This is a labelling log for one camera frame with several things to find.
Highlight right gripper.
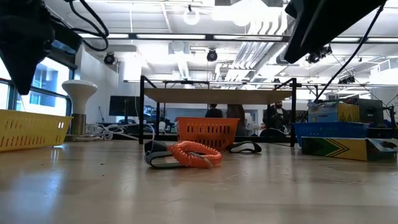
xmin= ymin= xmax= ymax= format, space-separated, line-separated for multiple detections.
xmin=284 ymin=0 xmax=388 ymax=65

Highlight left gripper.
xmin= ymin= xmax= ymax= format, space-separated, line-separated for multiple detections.
xmin=0 ymin=0 xmax=83 ymax=96

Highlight black elastic band loop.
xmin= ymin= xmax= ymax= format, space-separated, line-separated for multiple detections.
xmin=144 ymin=140 xmax=170 ymax=154
xmin=144 ymin=151 xmax=189 ymax=170
xmin=226 ymin=140 xmax=262 ymax=154

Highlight orange spiral wrist keychain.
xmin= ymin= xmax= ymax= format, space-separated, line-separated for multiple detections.
xmin=167 ymin=140 xmax=223 ymax=169

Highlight large window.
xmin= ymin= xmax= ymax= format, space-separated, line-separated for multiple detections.
xmin=0 ymin=57 xmax=75 ymax=118

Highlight white mushroom table lamp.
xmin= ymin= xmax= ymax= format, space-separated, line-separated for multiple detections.
xmin=62 ymin=79 xmax=98 ymax=141

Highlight silver ceiling ducts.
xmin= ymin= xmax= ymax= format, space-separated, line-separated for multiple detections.
xmin=229 ymin=18 xmax=293 ymax=72

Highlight yellow plastic basket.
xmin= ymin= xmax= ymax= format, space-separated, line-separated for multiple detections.
xmin=0 ymin=109 xmax=73 ymax=153

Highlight person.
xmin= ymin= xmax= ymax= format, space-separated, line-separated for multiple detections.
xmin=204 ymin=103 xmax=223 ymax=119
xmin=226 ymin=104 xmax=247 ymax=137
xmin=262 ymin=100 xmax=290 ymax=138

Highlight black equipment box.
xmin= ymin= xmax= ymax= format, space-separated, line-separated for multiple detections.
xmin=357 ymin=98 xmax=385 ymax=124

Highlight black computer monitor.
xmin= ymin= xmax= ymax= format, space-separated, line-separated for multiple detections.
xmin=108 ymin=95 xmax=141 ymax=118

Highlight blue plastic basket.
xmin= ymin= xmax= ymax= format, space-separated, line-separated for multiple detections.
xmin=293 ymin=121 xmax=370 ymax=147

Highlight wooden shelf riser black legs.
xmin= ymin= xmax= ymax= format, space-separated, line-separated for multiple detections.
xmin=139 ymin=75 xmax=299 ymax=147

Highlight round ceiling lamp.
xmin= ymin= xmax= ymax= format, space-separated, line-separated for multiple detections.
xmin=182 ymin=7 xmax=200 ymax=26

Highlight long ceiling light bar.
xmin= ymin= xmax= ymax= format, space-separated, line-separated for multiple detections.
xmin=77 ymin=30 xmax=398 ymax=44

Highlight orange plastic basket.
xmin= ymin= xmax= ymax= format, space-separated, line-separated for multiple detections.
xmin=175 ymin=116 xmax=240 ymax=152

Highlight white lamp cable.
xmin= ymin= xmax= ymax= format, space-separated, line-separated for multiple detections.
xmin=84 ymin=123 xmax=156 ymax=141

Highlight black aluminium table frame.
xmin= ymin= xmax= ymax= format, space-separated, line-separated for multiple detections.
xmin=141 ymin=133 xmax=295 ymax=143

